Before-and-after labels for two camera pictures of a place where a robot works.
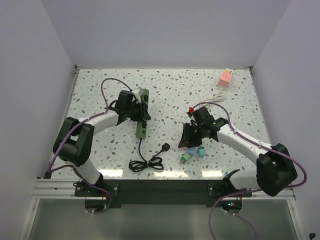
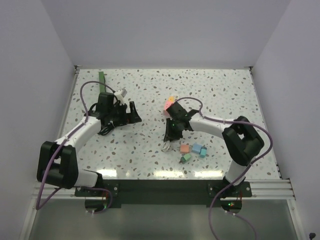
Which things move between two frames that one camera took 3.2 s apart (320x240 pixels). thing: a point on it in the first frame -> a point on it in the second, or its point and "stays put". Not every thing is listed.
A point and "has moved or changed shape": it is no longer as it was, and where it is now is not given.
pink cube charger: (225, 78) -> (171, 99)
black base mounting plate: (162, 191) stays put
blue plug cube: (192, 151) has moved or changed shape
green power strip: (141, 126) -> (101, 80)
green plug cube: (184, 158) stays put
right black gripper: (187, 140) -> (169, 134)
